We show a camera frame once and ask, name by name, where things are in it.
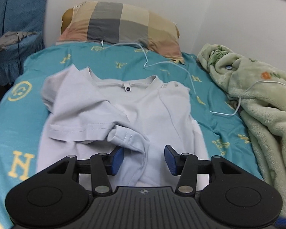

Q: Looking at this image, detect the grey cloth on chair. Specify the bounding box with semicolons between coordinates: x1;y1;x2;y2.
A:
0;31;38;51

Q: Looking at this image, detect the teal patterned bed sheet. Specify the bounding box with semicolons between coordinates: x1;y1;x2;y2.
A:
0;42;261;228

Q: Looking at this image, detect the checkered pillow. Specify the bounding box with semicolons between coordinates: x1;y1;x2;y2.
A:
58;1;184;63

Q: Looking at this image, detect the blue covered chair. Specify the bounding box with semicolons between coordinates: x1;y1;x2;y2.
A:
0;0;47;86

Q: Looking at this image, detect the light green fleece blanket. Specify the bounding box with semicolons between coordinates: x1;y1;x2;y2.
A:
197;44;286;217

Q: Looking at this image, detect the white t-shirt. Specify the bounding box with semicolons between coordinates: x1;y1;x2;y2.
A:
36;66;209;187

